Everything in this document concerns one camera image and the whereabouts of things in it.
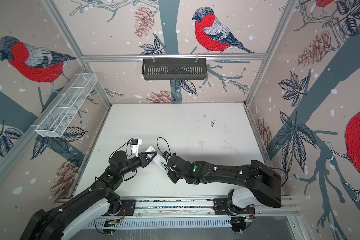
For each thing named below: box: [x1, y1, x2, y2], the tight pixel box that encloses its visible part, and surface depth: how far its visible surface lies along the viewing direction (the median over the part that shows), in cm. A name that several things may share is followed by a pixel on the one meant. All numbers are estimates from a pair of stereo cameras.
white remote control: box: [145, 145, 171, 174], surface depth 79 cm
